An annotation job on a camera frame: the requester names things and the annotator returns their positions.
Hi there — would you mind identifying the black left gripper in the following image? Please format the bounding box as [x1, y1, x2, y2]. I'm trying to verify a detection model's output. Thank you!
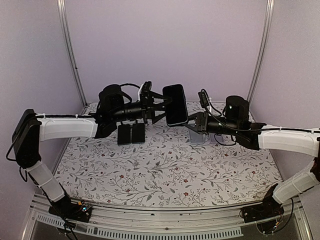
[111, 90, 173, 125]

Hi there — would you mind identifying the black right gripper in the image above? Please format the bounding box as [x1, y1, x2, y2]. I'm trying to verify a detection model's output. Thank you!
[180, 110, 241, 136]

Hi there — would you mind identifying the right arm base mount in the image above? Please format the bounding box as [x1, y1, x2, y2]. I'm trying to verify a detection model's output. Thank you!
[239, 183, 285, 223]

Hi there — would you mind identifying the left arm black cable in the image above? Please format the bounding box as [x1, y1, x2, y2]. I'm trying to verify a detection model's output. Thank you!
[119, 82, 142, 89]

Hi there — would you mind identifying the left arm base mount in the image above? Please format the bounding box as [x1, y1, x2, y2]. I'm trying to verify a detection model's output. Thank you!
[47, 195, 93, 223]

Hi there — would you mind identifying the light blue silicone phone case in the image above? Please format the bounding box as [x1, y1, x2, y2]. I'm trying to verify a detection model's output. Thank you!
[188, 129, 205, 145]

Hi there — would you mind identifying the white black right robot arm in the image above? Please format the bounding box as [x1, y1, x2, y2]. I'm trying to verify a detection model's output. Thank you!
[189, 90, 320, 218]

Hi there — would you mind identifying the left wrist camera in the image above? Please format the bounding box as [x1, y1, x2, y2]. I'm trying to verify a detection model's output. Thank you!
[137, 81, 152, 101]

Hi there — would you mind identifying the aluminium left rear frame post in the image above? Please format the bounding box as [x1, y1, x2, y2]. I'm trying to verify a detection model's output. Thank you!
[56, 0, 88, 107]

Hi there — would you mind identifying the lilac silicone phone case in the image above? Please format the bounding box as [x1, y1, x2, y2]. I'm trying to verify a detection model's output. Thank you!
[209, 133, 224, 144]

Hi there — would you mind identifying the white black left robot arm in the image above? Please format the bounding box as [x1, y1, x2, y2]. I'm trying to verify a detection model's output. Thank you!
[6, 81, 172, 217]

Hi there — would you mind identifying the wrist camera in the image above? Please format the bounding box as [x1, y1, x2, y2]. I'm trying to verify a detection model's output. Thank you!
[137, 81, 152, 101]
[198, 89, 213, 110]

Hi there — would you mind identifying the aluminium right rear frame post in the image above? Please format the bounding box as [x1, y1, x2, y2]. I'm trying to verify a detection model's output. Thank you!
[246, 0, 275, 103]

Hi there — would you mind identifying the aluminium front rail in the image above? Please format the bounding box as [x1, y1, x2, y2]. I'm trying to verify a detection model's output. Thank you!
[21, 193, 315, 240]

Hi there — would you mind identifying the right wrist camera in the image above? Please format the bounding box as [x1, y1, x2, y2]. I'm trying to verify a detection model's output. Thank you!
[198, 89, 213, 110]

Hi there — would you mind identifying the aluminium frame post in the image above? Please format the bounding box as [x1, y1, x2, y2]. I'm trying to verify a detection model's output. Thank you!
[56, 0, 88, 107]
[246, 0, 275, 103]

